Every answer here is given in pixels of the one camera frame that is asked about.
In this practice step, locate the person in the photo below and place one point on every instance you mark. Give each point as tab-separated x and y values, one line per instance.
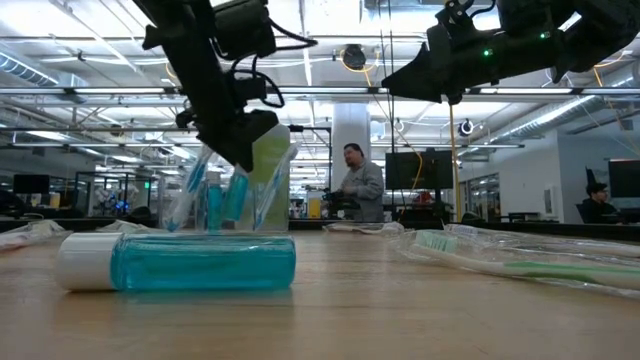
365	192
597	207

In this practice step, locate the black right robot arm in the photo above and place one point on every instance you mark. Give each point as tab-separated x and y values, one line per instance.
575	35

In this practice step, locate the dark background monitor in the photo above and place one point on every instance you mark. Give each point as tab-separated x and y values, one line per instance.
31	184

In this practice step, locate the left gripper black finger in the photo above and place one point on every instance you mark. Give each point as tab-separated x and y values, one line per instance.
240	140

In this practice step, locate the clear acrylic organiser holder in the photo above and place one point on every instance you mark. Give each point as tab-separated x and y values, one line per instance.
240	227

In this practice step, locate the orange toothbrush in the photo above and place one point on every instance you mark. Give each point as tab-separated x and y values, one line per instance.
30	235

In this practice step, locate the long ceiling light rail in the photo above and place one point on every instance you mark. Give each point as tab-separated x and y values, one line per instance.
325	90

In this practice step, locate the small teal mouthwash bottle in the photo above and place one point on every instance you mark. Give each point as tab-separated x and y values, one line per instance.
235	197
214	210
200	262

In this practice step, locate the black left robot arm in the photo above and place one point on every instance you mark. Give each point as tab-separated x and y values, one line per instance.
185	40

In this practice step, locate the blue toothbrush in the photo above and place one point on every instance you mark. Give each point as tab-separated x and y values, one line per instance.
270	192
187	192

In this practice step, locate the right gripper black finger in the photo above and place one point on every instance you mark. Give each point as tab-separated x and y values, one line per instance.
417	77

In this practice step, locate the green toothbrush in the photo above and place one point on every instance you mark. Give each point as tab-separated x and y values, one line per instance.
437	242
125	227

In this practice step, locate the white building column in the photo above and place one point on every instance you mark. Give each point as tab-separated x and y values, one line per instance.
350	125

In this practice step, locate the white-lidded green wipes canister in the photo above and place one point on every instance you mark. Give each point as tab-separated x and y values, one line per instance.
267	150

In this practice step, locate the black background rig frame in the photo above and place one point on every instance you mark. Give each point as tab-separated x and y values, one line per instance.
297	128

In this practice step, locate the silver ventilation duct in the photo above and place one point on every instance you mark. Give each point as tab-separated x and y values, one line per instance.
550	117
25	70

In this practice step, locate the black monitor on stand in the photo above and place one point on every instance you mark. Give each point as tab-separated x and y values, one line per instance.
440	172

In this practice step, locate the black desk monitor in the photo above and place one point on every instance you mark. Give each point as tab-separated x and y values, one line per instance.
625	179

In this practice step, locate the yellow container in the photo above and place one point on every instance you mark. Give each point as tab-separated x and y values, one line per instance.
314	209

